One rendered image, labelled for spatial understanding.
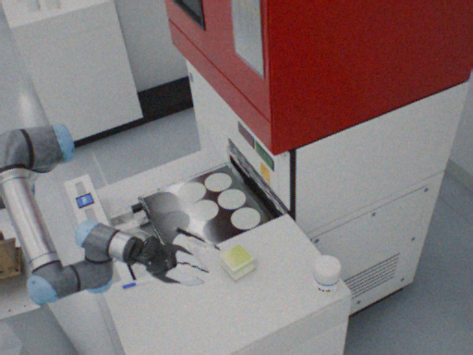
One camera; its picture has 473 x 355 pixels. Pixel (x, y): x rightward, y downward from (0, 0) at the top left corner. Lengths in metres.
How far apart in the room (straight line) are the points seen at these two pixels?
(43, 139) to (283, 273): 0.77
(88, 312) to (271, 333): 1.50
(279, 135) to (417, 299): 1.48
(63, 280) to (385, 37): 1.05
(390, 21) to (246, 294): 0.84
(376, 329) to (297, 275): 1.11
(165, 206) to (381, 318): 1.26
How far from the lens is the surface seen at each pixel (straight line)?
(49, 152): 1.45
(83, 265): 1.33
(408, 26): 1.48
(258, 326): 1.36
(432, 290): 2.69
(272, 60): 1.23
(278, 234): 1.55
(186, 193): 1.80
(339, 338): 1.63
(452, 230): 2.97
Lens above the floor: 2.14
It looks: 43 degrees down
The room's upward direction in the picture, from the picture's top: 6 degrees counter-clockwise
